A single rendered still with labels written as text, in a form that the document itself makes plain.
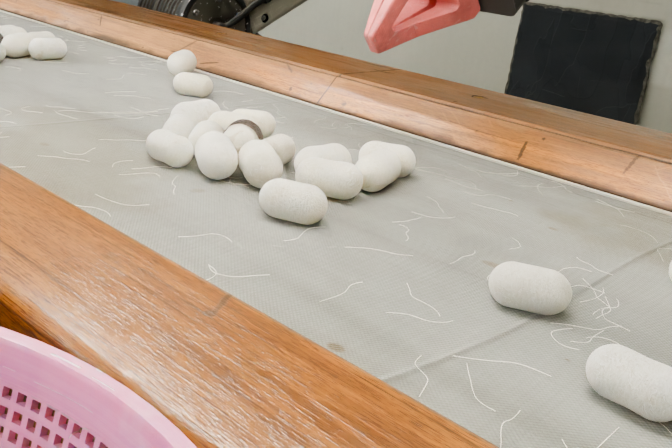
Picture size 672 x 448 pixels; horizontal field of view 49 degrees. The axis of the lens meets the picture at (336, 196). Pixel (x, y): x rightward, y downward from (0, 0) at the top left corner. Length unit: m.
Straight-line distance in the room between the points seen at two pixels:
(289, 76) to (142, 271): 0.43
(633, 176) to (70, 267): 0.35
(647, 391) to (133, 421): 0.15
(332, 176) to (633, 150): 0.21
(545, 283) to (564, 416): 0.07
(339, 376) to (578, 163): 0.33
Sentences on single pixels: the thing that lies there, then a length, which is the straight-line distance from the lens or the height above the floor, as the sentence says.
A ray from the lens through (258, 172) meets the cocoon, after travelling 0.38.
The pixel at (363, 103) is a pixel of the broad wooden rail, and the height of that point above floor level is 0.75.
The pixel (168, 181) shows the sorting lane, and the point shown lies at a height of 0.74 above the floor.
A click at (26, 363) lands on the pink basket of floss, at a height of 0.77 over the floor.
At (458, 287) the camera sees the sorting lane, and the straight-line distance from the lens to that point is 0.31.
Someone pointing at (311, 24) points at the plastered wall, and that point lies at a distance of 3.10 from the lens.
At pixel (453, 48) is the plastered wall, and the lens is 2.74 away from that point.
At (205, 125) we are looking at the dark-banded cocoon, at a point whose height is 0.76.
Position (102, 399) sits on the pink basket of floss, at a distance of 0.18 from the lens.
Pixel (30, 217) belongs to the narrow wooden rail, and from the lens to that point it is 0.28.
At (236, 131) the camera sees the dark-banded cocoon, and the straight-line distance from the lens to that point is 0.43.
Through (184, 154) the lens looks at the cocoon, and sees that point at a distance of 0.41.
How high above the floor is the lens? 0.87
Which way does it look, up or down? 19 degrees down
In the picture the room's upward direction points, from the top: 7 degrees clockwise
